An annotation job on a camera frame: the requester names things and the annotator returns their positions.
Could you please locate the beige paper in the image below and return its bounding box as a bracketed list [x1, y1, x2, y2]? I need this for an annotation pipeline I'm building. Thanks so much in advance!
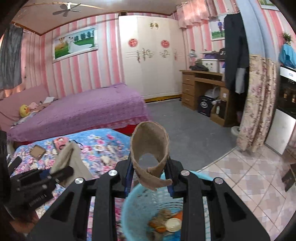
[50, 141, 93, 188]

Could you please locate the white tape roll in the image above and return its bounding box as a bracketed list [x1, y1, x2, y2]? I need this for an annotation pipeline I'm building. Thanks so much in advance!
[165, 218, 182, 232]

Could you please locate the brown cardboard tube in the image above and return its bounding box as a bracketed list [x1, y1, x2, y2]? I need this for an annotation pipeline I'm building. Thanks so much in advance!
[130, 121, 173, 191]

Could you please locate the orange plastic ball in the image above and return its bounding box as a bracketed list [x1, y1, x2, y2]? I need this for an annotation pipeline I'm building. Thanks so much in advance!
[154, 225, 167, 233]

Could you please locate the person's left hand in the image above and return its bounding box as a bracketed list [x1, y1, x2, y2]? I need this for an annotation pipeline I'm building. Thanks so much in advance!
[1, 206, 39, 240]

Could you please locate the brown phone case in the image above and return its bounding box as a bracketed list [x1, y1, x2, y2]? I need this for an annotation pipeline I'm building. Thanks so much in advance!
[30, 145, 46, 160]

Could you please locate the pink metal mug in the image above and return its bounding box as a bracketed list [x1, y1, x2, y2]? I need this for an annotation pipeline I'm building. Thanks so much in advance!
[53, 137, 69, 153]

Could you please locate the floral blue pink bedsheet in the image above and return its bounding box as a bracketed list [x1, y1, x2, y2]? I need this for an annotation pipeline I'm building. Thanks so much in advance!
[5, 141, 133, 240]

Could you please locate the teal plastic laundry basket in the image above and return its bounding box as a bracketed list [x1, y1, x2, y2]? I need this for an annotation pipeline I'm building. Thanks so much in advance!
[120, 171, 213, 241]

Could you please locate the yellow duck plush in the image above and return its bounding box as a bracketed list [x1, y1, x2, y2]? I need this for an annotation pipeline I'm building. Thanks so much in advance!
[19, 104, 31, 118]

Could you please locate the pink headboard cover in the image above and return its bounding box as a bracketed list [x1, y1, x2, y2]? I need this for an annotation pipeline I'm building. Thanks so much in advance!
[0, 84, 49, 132]

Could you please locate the floral door curtain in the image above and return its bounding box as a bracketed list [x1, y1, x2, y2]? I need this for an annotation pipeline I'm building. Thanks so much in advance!
[237, 55, 277, 152]

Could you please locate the purple dotted bed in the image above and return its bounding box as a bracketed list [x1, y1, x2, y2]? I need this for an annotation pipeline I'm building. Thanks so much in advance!
[8, 83, 149, 143]

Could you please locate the wooden desk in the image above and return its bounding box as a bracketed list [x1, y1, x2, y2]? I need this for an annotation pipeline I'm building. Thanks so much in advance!
[181, 70, 236, 127]

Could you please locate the grey window curtain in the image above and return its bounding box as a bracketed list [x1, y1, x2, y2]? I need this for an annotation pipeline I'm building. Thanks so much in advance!
[1, 24, 23, 90]

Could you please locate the white storage box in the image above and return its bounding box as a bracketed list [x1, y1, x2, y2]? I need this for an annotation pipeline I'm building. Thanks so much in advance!
[201, 59, 220, 73]

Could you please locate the black hanging coat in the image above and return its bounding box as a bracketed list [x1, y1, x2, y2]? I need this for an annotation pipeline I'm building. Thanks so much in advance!
[223, 11, 250, 95]

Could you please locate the ceiling fan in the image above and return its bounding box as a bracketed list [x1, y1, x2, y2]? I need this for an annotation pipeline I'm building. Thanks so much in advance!
[52, 3, 81, 17]

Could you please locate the white wardrobe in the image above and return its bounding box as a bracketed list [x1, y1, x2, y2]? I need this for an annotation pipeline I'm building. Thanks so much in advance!
[118, 15, 186, 99]

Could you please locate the small framed couple photo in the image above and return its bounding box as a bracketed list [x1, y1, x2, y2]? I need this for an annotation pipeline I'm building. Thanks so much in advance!
[209, 13, 227, 41]

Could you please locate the pink right curtain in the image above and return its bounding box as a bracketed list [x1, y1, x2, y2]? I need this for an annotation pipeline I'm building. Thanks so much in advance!
[176, 0, 239, 29]

